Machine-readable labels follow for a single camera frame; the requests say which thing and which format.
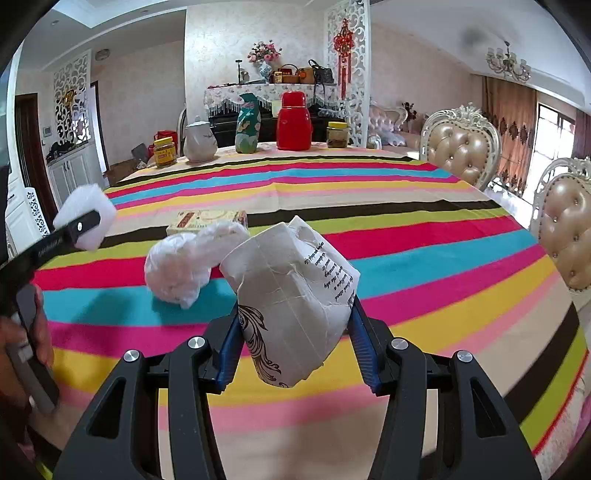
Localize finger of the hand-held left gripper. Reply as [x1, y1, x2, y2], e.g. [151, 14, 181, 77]
[31, 209, 103, 271]

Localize chandelier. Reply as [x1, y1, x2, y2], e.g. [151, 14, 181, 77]
[484, 41, 533, 84]

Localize red thermos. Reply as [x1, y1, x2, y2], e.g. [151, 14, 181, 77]
[276, 90, 314, 152]

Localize white crumpled plastic bag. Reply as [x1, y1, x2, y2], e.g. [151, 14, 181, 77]
[143, 220, 251, 310]

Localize brown curtains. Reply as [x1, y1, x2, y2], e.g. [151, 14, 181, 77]
[481, 75, 539, 200]

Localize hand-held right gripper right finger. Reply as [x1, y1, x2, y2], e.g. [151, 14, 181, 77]
[347, 295, 541, 480]

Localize black handbag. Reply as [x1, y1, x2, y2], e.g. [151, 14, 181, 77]
[308, 58, 336, 85]

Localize white foam block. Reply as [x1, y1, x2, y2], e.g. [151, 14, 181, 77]
[52, 183, 117, 253]

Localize vase with pink flowers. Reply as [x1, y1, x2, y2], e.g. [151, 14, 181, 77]
[246, 41, 283, 85]

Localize green snack bag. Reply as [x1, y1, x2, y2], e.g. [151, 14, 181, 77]
[234, 92, 262, 154]

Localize dark wooden sideboard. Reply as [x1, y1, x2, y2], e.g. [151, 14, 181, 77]
[208, 104, 331, 145]

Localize white lattice screen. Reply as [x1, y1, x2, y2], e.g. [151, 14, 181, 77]
[324, 0, 373, 149]

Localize white printed paper bag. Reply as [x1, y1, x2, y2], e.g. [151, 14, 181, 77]
[219, 215, 362, 389]

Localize ornate padded dining chair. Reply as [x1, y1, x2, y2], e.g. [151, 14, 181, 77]
[419, 104, 503, 192]
[530, 156, 591, 297]

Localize floral lace cloth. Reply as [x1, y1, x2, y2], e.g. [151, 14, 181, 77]
[204, 83, 329, 120]

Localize ornate pink sofa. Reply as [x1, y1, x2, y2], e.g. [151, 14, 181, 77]
[368, 102, 426, 149]

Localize white lattice wall panel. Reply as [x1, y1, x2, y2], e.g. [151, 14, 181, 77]
[52, 49, 94, 149]

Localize flat patterned cardboard box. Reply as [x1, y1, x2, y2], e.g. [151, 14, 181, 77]
[166, 209, 249, 234]

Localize brown cardboard box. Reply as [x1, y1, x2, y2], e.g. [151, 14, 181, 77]
[102, 142, 151, 186]

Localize white teapot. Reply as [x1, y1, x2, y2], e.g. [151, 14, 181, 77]
[182, 115, 219, 164]

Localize white cabinet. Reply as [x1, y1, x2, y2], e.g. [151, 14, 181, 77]
[45, 142, 110, 219]

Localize person's left hand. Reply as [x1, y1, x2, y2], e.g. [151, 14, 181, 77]
[0, 285, 55, 371]

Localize yellow label jar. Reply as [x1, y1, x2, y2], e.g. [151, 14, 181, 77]
[153, 136, 177, 168]

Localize red knot decoration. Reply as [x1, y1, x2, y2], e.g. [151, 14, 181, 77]
[333, 18, 356, 100]

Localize striped tablecloth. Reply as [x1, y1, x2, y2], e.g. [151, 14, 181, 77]
[25, 143, 591, 480]

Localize glass jar with yellow lid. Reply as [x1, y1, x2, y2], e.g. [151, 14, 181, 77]
[325, 121, 351, 150]

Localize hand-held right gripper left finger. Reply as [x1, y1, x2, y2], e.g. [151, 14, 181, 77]
[55, 307, 244, 480]

